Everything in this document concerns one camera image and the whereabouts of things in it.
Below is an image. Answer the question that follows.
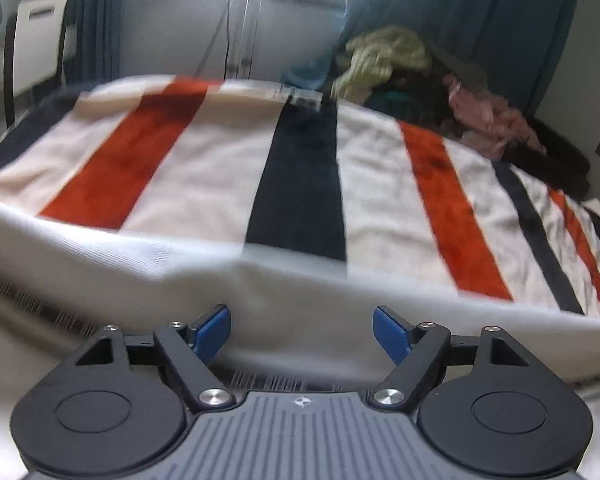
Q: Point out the grey cable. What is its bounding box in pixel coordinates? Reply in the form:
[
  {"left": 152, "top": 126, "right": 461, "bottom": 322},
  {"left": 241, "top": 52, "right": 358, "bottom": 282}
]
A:
[{"left": 196, "top": 0, "right": 238, "bottom": 80}]

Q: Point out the white chair with black frame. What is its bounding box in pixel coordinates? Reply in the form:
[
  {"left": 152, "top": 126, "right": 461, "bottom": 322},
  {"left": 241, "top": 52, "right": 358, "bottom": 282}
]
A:
[{"left": 2, "top": 0, "right": 69, "bottom": 127}]

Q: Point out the pink crumpled cloth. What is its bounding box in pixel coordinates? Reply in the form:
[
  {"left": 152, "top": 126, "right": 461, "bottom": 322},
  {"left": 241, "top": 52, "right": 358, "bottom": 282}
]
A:
[{"left": 441, "top": 72, "right": 547, "bottom": 162}]

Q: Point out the orange black cream striped blanket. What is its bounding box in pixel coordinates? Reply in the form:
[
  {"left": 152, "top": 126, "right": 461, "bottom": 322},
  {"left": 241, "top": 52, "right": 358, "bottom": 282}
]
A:
[{"left": 0, "top": 74, "right": 600, "bottom": 322}]

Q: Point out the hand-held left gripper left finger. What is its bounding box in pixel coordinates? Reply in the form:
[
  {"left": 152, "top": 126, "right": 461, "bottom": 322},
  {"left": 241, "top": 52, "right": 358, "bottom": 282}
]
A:
[{"left": 74, "top": 304, "right": 237, "bottom": 412}]

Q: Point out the thin metal stand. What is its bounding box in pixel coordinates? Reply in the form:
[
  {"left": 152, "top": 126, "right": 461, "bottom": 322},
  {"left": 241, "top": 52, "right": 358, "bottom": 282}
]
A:
[{"left": 225, "top": 0, "right": 267, "bottom": 82}]

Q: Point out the white hooded sweatshirt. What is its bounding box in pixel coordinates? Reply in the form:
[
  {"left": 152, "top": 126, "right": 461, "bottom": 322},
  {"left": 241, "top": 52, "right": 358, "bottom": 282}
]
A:
[{"left": 0, "top": 194, "right": 600, "bottom": 480}]

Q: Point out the yellow-green crumpled cloth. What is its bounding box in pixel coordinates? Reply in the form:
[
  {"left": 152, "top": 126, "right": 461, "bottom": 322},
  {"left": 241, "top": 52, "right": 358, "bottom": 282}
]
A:
[{"left": 330, "top": 25, "right": 432, "bottom": 102}]

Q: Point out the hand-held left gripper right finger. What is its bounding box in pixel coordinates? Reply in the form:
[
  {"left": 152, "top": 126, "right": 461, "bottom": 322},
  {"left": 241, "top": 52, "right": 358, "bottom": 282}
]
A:
[{"left": 370, "top": 304, "right": 527, "bottom": 409}]

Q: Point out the teal curtain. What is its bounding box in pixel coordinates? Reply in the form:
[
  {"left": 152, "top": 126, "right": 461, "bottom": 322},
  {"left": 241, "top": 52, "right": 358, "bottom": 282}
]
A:
[
  {"left": 280, "top": 0, "right": 584, "bottom": 117},
  {"left": 36, "top": 0, "right": 157, "bottom": 90}
]

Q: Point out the dark cloth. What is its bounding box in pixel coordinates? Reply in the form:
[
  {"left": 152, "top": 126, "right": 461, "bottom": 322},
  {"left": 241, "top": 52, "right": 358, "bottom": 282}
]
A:
[{"left": 495, "top": 117, "right": 594, "bottom": 202}]

